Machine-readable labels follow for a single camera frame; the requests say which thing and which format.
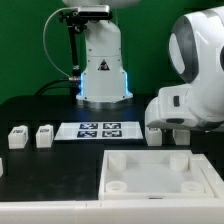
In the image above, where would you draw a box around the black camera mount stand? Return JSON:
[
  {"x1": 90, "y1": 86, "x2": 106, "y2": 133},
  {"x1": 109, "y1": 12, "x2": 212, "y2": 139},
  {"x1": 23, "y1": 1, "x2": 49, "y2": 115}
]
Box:
[{"x1": 59, "y1": 5, "x2": 111, "y2": 101}]

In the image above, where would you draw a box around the grey cable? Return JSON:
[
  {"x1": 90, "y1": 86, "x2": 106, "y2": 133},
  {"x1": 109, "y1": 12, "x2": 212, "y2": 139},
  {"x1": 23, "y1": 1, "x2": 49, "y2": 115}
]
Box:
[{"x1": 42, "y1": 7, "x2": 78, "y2": 81}]

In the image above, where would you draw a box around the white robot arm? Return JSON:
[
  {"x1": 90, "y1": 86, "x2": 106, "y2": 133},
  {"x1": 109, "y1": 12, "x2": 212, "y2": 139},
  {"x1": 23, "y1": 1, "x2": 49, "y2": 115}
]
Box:
[{"x1": 62, "y1": 0, "x2": 224, "y2": 131}]

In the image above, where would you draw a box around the white square tabletop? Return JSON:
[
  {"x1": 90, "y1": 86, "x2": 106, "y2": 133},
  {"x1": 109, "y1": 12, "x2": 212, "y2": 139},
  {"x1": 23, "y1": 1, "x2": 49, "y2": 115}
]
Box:
[{"x1": 98, "y1": 150, "x2": 215, "y2": 200}]

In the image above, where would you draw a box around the white obstacle wall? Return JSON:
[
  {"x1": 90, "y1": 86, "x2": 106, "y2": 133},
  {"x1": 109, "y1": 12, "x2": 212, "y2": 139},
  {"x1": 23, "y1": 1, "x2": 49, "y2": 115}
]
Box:
[{"x1": 0, "y1": 153, "x2": 224, "y2": 224}]

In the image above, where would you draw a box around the white part left edge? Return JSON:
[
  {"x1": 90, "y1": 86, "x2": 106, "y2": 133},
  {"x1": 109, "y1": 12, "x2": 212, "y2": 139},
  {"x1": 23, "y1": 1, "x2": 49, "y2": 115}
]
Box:
[{"x1": 0, "y1": 158, "x2": 4, "y2": 178}]

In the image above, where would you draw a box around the white marker sheet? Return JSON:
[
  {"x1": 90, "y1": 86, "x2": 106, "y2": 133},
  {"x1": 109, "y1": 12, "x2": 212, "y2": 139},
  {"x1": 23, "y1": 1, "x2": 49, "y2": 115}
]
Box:
[{"x1": 55, "y1": 121, "x2": 143, "y2": 140}]

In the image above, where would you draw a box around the black cable on base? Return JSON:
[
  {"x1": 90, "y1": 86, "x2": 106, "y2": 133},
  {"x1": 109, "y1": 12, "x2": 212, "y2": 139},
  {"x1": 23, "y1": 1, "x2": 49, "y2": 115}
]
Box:
[{"x1": 35, "y1": 78, "x2": 81, "y2": 97}]

